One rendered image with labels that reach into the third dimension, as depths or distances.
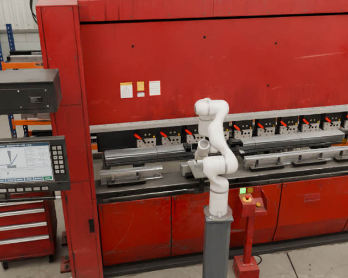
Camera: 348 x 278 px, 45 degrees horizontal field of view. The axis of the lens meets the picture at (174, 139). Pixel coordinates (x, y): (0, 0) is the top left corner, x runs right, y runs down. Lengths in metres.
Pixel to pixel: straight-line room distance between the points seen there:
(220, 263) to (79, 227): 1.11
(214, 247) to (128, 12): 1.69
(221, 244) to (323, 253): 1.59
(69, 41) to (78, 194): 1.13
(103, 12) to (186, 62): 0.70
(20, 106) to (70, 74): 0.47
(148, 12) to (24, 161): 1.28
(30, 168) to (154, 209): 1.22
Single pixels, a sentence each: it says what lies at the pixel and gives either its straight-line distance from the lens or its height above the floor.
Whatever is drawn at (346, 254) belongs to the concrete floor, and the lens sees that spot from 4.38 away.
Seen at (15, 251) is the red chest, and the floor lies 0.21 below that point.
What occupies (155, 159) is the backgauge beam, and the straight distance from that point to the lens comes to 3.70.
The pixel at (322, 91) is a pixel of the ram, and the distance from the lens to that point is 3.66.
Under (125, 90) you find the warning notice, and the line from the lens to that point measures 3.12.
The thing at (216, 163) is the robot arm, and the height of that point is 1.40.
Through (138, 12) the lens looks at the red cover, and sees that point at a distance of 2.99.
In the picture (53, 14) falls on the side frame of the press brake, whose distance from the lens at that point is 2.77.
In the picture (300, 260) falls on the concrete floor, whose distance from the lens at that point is 4.17.
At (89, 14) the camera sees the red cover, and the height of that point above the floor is 2.21.
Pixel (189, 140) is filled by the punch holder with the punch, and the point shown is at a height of 1.21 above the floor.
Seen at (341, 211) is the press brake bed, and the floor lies 0.38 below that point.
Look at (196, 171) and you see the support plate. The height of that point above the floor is 1.00.
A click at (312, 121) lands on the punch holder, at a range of 3.72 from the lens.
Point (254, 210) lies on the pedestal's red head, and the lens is 3.44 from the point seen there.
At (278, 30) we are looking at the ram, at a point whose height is 2.04.
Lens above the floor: 2.66
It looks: 25 degrees down
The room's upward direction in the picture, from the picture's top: straight up
